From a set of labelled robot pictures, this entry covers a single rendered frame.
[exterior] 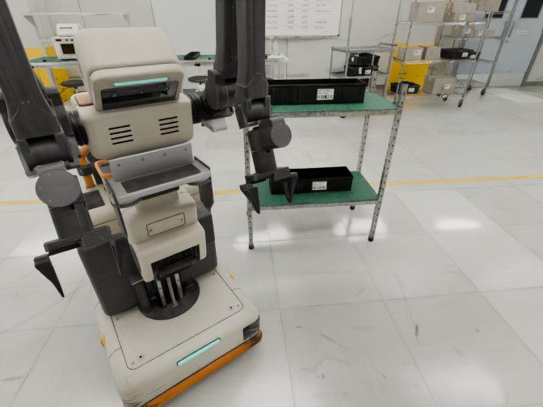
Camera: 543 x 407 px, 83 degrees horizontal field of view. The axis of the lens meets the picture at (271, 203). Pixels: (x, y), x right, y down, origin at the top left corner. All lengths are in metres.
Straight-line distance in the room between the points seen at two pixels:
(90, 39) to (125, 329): 1.11
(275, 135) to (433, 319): 1.53
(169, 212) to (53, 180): 0.51
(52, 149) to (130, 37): 0.34
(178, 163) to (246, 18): 0.43
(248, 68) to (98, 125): 0.39
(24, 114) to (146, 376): 1.04
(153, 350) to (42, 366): 0.68
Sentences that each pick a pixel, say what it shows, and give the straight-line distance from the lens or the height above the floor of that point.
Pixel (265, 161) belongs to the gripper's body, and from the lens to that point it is 0.76.
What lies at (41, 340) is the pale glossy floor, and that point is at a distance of 2.07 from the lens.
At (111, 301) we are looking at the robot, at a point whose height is 0.39.
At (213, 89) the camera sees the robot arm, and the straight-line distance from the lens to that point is 0.85.
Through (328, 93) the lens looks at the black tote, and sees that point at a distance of 1.93.
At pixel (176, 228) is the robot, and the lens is 1.06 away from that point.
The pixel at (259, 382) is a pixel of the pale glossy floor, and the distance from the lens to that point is 1.60.
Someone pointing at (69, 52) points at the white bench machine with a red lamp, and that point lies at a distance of 5.74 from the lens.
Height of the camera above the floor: 1.42
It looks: 32 degrees down
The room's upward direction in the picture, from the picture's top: straight up
